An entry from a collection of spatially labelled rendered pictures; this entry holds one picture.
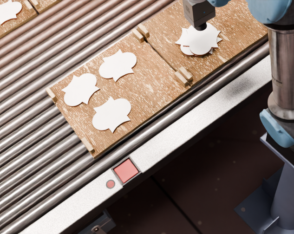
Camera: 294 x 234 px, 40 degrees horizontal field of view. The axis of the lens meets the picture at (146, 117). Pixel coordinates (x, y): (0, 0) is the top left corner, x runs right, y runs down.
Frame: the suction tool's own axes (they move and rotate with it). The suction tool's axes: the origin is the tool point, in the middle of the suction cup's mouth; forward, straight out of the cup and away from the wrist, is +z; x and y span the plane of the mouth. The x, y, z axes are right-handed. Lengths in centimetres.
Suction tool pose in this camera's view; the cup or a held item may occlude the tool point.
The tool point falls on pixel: (200, 26)
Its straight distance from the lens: 144.6
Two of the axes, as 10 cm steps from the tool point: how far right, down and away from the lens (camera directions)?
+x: 4.8, 7.2, -5.0
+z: 1.8, 4.8, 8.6
